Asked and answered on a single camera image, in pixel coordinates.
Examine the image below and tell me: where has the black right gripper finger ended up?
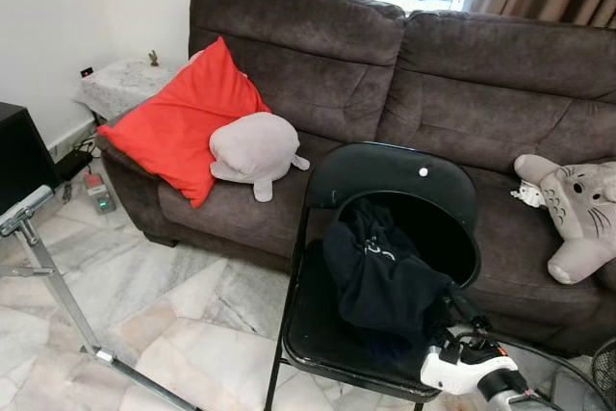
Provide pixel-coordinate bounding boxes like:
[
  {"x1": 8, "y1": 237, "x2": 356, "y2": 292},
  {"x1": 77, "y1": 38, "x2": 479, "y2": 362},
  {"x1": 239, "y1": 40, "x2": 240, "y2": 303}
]
[{"x1": 443, "y1": 284, "x2": 492, "y2": 335}]

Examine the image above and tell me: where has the black garment white logo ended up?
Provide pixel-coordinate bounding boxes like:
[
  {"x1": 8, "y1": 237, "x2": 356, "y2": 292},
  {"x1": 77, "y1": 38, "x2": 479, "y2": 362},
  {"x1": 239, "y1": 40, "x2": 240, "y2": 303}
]
[{"x1": 322, "y1": 197, "x2": 454, "y2": 341}]

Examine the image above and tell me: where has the black floor fan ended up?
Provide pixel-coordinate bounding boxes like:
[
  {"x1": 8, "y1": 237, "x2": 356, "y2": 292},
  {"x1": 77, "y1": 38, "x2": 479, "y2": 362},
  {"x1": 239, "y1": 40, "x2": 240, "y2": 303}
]
[{"x1": 587, "y1": 338, "x2": 616, "y2": 411}]

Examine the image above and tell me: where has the grey totoro plush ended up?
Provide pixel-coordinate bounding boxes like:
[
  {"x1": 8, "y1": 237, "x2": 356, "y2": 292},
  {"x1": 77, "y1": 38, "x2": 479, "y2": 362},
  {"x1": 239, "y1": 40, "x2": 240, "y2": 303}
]
[{"x1": 513, "y1": 154, "x2": 616, "y2": 286}]

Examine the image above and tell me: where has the black folding chair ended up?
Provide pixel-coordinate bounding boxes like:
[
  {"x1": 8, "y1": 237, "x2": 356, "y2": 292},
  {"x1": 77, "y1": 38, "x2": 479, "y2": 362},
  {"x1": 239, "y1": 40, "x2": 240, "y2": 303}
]
[{"x1": 265, "y1": 141, "x2": 483, "y2": 411}]

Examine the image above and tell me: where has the brown fabric sofa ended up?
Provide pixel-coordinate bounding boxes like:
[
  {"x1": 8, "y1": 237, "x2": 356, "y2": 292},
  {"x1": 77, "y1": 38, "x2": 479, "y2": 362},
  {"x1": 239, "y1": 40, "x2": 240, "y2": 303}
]
[{"x1": 96, "y1": 0, "x2": 616, "y2": 356}]

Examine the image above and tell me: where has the grey seal plush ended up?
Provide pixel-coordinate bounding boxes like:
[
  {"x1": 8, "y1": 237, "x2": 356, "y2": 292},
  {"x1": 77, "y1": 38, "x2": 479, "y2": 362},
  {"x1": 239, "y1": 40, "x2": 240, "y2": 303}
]
[{"x1": 209, "y1": 112, "x2": 312, "y2": 203}]

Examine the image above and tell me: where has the red cushion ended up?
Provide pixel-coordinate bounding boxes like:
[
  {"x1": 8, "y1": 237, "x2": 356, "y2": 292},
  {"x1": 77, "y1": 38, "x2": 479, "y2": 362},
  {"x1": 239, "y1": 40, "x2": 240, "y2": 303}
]
[{"x1": 96, "y1": 38, "x2": 273, "y2": 209}]

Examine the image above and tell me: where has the power strip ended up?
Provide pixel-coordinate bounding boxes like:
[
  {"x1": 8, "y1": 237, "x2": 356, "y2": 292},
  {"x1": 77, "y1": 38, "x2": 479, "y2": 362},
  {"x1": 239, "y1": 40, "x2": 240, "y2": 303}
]
[{"x1": 85, "y1": 172, "x2": 117, "y2": 216}]

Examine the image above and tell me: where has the side table lace cloth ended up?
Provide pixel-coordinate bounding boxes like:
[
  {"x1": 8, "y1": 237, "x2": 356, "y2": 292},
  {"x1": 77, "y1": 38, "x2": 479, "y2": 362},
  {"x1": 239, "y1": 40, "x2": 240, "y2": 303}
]
[{"x1": 75, "y1": 57, "x2": 190, "y2": 124}]

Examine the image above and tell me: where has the silver clothes rack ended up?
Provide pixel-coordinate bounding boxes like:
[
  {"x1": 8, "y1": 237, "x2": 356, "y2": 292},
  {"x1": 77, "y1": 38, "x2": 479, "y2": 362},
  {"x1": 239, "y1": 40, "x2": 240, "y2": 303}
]
[{"x1": 0, "y1": 185, "x2": 199, "y2": 411}]

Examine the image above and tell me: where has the black TV console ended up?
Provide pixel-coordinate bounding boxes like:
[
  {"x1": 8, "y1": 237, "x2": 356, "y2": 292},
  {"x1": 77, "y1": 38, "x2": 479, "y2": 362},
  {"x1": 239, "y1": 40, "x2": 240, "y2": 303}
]
[{"x1": 0, "y1": 101, "x2": 62, "y2": 216}]

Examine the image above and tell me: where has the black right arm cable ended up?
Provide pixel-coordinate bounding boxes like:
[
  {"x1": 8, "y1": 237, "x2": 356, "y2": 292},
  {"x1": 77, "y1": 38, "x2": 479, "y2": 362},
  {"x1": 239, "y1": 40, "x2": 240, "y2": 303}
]
[{"x1": 457, "y1": 331, "x2": 584, "y2": 403}]

